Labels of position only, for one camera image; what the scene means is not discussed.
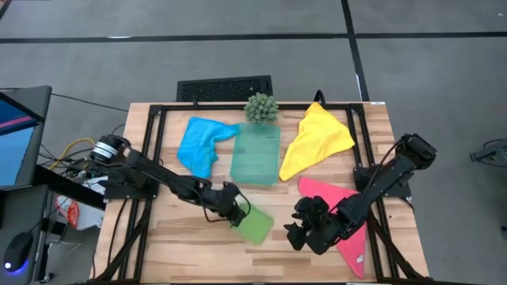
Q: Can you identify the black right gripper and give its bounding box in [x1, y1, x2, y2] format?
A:
[284, 195, 358, 256]

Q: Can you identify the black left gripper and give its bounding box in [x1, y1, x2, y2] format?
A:
[204, 181, 251, 230]

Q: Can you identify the green microfiber towel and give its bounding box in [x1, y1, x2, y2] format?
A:
[231, 203, 276, 246]

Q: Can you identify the pink microfiber towel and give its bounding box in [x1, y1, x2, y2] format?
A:
[297, 176, 368, 280]

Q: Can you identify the blue microfiber towel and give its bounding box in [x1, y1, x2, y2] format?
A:
[176, 116, 241, 181]

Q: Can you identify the yellow microfiber towel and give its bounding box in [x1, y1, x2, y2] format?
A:
[278, 101, 356, 183]

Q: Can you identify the teal plastic bin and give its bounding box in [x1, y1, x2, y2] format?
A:
[229, 122, 282, 187]

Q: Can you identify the small green artificial plant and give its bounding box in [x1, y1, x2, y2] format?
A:
[243, 92, 280, 126]

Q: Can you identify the black perforated computer case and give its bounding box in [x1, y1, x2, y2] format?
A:
[176, 74, 275, 104]

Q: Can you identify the white and red bag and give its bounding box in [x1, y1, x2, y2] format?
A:
[55, 192, 107, 232]

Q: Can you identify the dark side desk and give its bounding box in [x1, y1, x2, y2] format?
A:
[0, 164, 109, 285]

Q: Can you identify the black computer mouse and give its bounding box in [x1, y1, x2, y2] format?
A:
[2, 230, 35, 275]

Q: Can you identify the computer monitor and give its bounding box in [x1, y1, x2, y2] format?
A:
[0, 85, 53, 192]

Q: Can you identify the black cable bundle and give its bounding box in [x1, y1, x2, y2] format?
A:
[38, 122, 128, 180]

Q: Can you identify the yellow cable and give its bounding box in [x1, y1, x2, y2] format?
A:
[48, 137, 97, 172]

